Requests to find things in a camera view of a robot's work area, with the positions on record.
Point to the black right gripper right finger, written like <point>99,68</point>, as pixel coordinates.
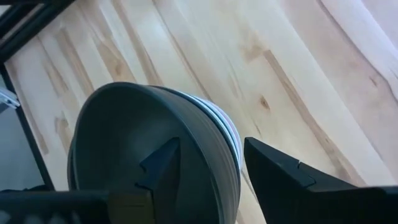
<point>295,193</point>

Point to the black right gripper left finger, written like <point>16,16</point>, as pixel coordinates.
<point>161,168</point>

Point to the white plastic piece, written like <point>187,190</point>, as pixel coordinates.
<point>7,99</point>

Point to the black table frame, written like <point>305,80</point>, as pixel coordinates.
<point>28,28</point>

